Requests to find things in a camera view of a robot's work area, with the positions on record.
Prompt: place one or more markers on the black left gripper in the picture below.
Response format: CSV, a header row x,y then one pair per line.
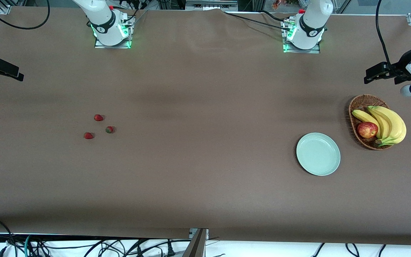
x,y
400,65

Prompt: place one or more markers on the red strawberry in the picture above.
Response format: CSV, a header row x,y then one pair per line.
x,y
98,117
110,129
89,135

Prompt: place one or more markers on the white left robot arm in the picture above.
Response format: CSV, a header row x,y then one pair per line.
x,y
312,21

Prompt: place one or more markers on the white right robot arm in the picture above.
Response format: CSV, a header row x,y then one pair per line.
x,y
102,14

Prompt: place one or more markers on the pale green plate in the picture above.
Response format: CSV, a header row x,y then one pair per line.
x,y
318,154

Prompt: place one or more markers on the brown wicker basket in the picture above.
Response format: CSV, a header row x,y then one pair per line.
x,y
360,103

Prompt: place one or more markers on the yellow banana bunch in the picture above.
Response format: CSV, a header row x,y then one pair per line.
x,y
391,123

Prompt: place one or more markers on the red apple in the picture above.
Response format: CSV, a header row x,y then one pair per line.
x,y
367,130

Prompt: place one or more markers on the small orange red object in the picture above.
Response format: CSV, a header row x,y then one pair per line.
x,y
278,4

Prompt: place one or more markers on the brown table cover sheet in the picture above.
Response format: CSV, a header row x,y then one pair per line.
x,y
205,89

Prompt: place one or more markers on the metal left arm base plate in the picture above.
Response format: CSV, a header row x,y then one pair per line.
x,y
302,51

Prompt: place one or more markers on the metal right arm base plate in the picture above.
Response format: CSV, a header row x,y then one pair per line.
x,y
118,46

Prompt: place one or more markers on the metal frame rail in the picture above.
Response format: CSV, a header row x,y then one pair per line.
x,y
211,5

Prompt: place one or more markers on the dark metal post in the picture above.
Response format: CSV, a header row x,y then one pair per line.
x,y
196,246

